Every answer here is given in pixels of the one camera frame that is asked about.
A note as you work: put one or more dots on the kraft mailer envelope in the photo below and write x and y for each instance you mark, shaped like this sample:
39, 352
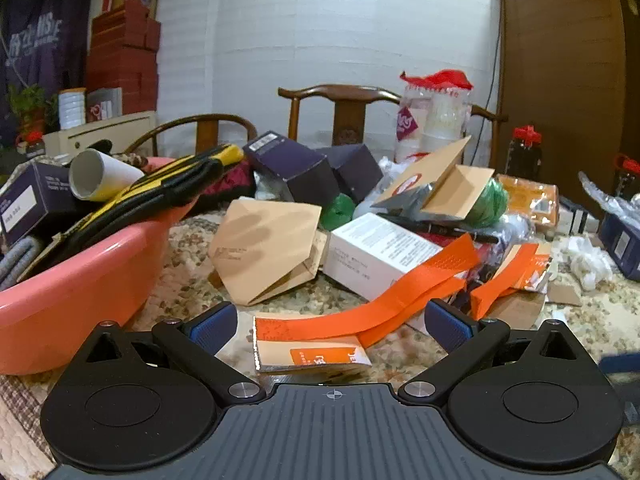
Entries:
435, 175

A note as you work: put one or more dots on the navy box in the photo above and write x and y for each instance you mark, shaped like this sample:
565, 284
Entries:
622, 245

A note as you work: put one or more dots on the large dark purple box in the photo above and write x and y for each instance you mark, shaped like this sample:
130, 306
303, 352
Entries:
290, 165

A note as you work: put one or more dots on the cream cabinet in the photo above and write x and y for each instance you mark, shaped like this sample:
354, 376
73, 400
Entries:
100, 132

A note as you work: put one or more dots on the maroon cushion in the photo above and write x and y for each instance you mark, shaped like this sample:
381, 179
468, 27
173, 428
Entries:
225, 185

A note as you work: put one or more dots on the potted green plant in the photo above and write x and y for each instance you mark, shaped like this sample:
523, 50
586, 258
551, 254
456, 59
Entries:
27, 105

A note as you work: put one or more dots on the black pen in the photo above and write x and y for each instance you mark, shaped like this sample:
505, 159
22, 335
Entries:
440, 229

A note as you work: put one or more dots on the grey box with red print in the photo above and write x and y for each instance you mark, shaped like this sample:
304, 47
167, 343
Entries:
102, 105

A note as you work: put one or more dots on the stack of red boxes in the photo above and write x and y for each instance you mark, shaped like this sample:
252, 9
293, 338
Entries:
120, 60

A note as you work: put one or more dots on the stack of white bowls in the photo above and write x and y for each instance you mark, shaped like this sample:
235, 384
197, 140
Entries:
72, 107

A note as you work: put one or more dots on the crumpled white tissue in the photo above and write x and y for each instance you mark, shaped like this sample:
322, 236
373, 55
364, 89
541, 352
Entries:
582, 260

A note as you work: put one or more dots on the plastic pack of paper cups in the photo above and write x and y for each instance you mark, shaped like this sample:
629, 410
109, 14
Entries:
430, 120

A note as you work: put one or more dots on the small brown cardboard piece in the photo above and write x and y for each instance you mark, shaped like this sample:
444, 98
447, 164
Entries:
565, 294

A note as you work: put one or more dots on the small green twine ball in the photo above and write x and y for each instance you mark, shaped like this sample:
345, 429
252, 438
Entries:
337, 210

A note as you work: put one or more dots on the dark jar with red lid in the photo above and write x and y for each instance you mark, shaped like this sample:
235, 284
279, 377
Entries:
525, 155
627, 175

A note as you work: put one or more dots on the orange and kraft packet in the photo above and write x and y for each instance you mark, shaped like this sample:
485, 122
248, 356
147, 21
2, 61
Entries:
310, 355

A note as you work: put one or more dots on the white cardboard box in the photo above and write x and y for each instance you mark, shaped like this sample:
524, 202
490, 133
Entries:
370, 250

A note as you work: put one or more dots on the floral cloth covered desktop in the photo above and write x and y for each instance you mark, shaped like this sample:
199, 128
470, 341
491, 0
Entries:
200, 260

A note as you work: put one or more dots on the small dark purple box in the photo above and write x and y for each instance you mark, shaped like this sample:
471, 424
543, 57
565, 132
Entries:
355, 170

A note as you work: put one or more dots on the orange plastic-wrapped packet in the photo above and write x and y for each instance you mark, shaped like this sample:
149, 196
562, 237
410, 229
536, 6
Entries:
530, 200

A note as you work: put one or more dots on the purple box with white label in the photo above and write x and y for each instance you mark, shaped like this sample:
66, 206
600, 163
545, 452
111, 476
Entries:
30, 200

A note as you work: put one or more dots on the white paper tube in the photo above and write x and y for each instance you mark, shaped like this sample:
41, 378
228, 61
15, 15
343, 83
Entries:
105, 175

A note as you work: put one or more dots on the pink plastic basin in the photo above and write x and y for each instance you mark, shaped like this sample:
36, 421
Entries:
75, 305

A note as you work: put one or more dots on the kraft paper bag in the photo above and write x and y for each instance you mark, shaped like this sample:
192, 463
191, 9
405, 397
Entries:
260, 245

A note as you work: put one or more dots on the red plastic bag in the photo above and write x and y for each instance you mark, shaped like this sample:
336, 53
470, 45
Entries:
445, 79

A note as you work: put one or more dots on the brown wooden door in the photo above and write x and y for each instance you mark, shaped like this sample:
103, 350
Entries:
560, 60

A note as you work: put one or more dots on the large green twine ball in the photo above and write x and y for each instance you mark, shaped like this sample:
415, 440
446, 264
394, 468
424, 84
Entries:
487, 205

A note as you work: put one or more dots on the grey knitted cloth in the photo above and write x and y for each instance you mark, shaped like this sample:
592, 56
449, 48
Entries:
17, 260

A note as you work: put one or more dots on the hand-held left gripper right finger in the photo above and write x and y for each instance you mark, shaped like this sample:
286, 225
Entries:
447, 325

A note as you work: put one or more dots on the black and yellow glove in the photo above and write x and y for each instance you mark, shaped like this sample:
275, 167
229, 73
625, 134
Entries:
165, 185

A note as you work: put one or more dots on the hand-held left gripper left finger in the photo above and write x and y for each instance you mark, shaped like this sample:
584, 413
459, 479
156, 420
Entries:
215, 327

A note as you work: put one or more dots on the wooden chair with carved splat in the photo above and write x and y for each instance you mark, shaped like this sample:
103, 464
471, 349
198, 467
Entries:
345, 110

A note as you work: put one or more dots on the small white and black box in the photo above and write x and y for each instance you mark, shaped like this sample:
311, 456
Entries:
575, 217

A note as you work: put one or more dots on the round-back wooden chair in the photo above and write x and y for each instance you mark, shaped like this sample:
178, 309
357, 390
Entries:
210, 127

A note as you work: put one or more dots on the clear plastic wrap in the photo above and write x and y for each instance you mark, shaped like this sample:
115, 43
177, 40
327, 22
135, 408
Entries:
605, 195

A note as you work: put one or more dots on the dark purple banner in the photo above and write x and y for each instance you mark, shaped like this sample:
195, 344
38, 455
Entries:
40, 35

